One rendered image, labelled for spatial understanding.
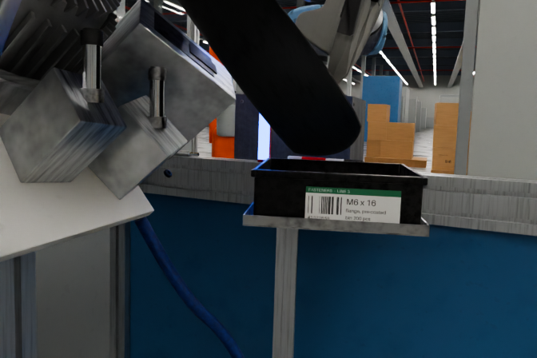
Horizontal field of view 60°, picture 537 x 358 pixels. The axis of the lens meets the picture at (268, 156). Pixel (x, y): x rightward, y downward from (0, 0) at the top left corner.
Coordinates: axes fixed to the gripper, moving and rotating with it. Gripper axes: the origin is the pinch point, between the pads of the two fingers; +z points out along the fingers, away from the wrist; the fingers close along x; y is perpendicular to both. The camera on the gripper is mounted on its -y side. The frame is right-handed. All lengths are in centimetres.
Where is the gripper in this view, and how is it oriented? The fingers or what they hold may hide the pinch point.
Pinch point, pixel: (340, 77)
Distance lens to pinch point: 45.1
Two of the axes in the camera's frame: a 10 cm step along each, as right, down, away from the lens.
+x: -3.7, 0.8, -9.3
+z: -3.1, 9.3, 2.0
